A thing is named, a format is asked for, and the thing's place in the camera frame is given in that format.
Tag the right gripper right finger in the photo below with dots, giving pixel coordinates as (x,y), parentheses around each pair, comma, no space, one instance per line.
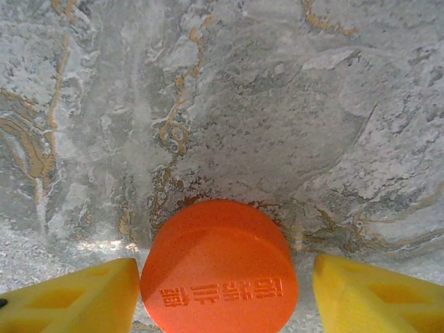
(381,301)

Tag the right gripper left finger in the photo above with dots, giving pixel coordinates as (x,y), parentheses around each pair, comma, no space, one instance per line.
(69,301)

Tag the orange bottle cap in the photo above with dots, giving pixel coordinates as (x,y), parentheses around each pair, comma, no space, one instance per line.
(218,263)

